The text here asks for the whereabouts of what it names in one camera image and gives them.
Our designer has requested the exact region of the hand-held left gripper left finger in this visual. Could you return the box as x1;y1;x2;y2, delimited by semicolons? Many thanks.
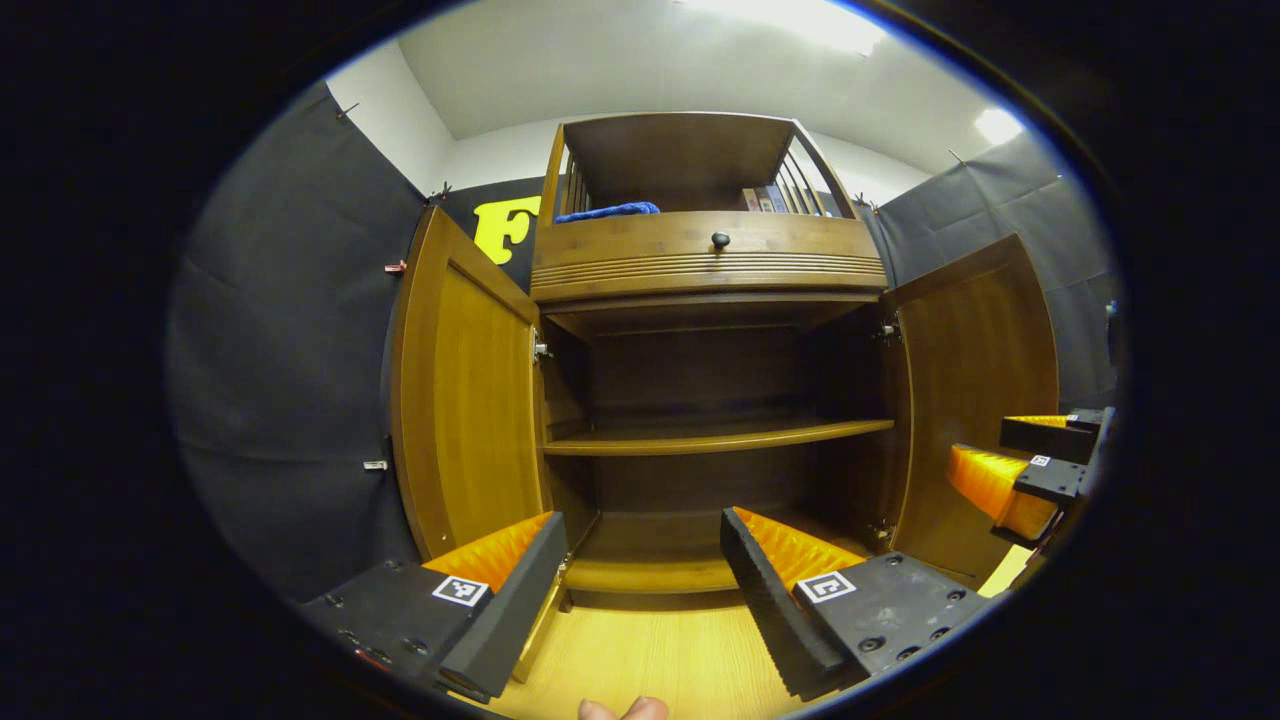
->
300;510;569;704

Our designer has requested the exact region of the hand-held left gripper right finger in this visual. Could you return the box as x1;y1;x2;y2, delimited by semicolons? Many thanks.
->
720;506;996;701

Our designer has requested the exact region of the wooden cabinet door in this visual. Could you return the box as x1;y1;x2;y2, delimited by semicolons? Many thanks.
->
388;205;552;561
880;233;1061;591

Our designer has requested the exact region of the wooden cabinet drawer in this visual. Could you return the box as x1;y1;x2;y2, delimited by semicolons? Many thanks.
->
530;210;889;305

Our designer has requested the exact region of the small ceiling light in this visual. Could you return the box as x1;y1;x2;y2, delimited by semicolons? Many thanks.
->
974;107;1028;148

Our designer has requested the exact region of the black backdrop cloth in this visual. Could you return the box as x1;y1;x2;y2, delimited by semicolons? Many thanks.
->
168;80;1121;601

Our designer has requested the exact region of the row of books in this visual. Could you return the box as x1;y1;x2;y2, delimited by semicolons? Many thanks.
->
740;184;817;214

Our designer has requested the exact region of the blue cloth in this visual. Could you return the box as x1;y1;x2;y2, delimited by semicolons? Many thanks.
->
553;201;662;224

